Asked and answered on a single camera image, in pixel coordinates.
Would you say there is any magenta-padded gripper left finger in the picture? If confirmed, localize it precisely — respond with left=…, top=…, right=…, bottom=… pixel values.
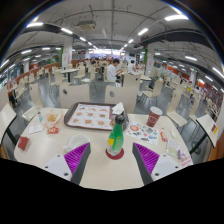
left=41, top=142, right=92, bottom=186

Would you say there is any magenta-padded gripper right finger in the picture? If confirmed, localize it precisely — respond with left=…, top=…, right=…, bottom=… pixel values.
left=132, top=142, right=183, bottom=186

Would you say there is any small red table sign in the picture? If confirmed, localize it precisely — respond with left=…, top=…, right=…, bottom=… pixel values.
left=17, top=135, right=31, bottom=152

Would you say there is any group of beige chairs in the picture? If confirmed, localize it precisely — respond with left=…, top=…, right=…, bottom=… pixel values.
left=13, top=61, right=218, bottom=111

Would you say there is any group of ceiling lights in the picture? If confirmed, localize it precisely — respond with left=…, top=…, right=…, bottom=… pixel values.
left=0, top=13, right=224, bottom=84

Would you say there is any white paper card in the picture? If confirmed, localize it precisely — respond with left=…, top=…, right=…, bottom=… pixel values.
left=28, top=123, right=45, bottom=135

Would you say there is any clear bag with leaflet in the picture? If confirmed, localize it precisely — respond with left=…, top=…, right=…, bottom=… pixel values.
left=165, top=139, right=189, bottom=161

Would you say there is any red paper cup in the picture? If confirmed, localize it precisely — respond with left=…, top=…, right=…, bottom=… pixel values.
left=146, top=105, right=164, bottom=128

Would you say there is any white notice with red text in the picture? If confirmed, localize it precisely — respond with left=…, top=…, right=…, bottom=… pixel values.
left=181, top=154, right=194, bottom=168

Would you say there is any colourful sticker sheet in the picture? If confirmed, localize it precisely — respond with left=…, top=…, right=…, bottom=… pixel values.
left=125, top=120, right=160, bottom=146

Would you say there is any beige chair with oval hole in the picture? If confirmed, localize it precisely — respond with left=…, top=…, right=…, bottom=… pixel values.
left=104, top=85, right=139, bottom=114
left=58, top=83, right=91, bottom=109

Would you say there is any small red sauce packet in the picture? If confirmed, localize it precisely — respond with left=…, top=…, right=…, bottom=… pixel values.
left=159, top=130, right=169, bottom=143
left=47, top=127, right=60, bottom=135

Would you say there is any white napkin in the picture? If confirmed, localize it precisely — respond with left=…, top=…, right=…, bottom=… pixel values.
left=111, top=102, right=125, bottom=116

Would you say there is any white table with black pedestal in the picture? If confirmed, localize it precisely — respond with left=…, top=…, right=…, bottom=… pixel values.
left=189, top=113, right=219, bottom=158

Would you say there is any person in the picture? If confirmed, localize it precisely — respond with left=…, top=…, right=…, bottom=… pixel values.
left=127, top=59, right=138, bottom=74
left=105, top=58, right=122, bottom=84

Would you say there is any beige chair with metal legs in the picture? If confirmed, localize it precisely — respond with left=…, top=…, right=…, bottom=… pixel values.
left=166, top=91, right=193, bottom=133

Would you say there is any green plastic drink bottle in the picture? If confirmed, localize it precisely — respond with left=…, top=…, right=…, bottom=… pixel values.
left=106, top=114, right=126, bottom=158

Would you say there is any ceiling air conditioner unit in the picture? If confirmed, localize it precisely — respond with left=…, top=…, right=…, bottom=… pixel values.
left=76, top=19, right=98, bottom=32

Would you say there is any flat round red coaster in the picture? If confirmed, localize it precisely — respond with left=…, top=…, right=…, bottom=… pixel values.
left=105, top=147, right=125, bottom=161

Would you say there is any white mug with dark dots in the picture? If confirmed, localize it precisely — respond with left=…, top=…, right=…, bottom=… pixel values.
left=62, top=133, right=91, bottom=154

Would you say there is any paper bag of fries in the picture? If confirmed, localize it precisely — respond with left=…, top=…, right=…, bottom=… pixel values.
left=42, top=110, right=64, bottom=131

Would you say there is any brown food tray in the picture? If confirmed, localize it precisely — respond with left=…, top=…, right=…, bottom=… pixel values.
left=63, top=101, right=130, bottom=131

